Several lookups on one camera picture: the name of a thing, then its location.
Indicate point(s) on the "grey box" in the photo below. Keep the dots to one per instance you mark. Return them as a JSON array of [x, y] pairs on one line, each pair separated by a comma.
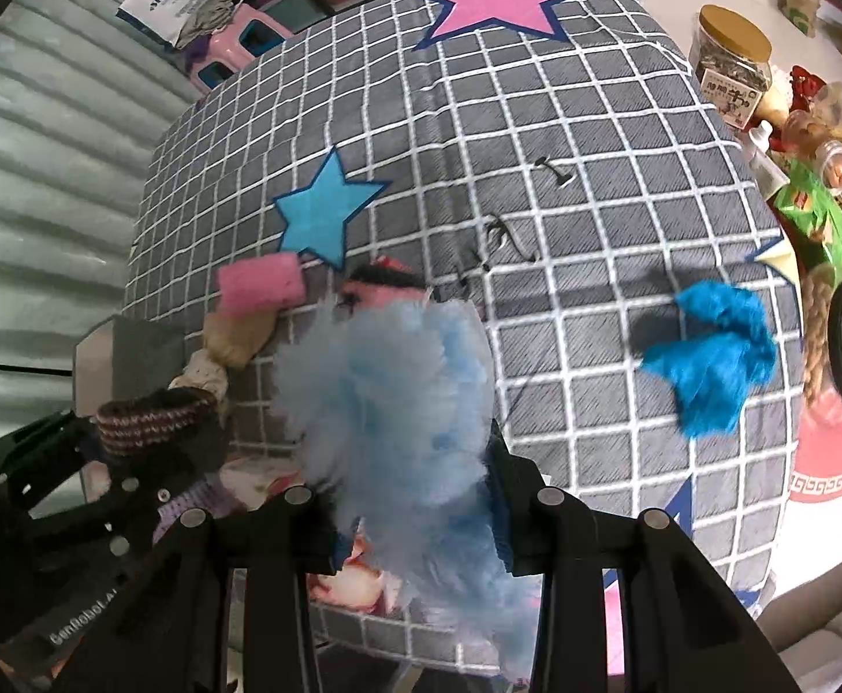
[[132, 354]]

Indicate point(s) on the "gold-lidded clear jar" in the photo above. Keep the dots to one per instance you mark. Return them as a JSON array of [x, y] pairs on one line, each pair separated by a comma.
[[731, 65]]

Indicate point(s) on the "dark striped knit sock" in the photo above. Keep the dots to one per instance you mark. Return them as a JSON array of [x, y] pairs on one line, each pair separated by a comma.
[[150, 419]]

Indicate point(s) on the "beige cloth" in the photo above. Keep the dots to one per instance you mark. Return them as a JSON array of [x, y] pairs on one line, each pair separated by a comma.
[[237, 339]]

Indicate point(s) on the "pink and black fabric item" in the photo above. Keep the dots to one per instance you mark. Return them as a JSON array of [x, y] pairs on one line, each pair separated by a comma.
[[385, 289]]

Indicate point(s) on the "pink sponge cloth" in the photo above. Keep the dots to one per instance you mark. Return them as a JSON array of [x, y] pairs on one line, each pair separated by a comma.
[[258, 285]]

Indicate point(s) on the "grey checked star blanket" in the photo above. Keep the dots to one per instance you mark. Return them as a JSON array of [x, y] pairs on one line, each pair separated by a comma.
[[572, 195]]

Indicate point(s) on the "pink plastic stool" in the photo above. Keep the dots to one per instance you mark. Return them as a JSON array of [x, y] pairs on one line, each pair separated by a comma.
[[244, 40]]

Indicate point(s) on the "small white bottle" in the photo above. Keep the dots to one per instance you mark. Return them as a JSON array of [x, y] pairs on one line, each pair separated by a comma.
[[764, 155]]

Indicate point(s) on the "light blue fluffy cloth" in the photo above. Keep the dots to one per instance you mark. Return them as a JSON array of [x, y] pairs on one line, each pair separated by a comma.
[[385, 411]]

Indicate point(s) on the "white patterned cloth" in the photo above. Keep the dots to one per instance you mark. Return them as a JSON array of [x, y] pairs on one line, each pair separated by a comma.
[[204, 375]]

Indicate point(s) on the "bright blue cloth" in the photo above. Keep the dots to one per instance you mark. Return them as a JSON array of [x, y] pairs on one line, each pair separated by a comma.
[[717, 361]]

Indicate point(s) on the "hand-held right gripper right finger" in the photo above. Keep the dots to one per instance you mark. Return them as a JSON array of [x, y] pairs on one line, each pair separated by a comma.
[[500, 512]]

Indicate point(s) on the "purple knit sock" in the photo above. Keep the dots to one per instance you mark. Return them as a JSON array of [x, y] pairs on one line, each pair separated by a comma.
[[190, 502]]

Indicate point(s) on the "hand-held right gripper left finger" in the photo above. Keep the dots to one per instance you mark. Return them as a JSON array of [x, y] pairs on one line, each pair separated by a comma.
[[298, 541]]

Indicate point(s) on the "green snack packet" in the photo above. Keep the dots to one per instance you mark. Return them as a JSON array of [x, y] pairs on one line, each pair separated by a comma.
[[818, 216]]

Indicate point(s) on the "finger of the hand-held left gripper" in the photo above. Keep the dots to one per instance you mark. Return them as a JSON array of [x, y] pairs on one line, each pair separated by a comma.
[[132, 502]]

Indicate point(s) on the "red round mat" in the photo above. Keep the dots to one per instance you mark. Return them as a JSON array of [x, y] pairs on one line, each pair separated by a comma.
[[836, 469]]

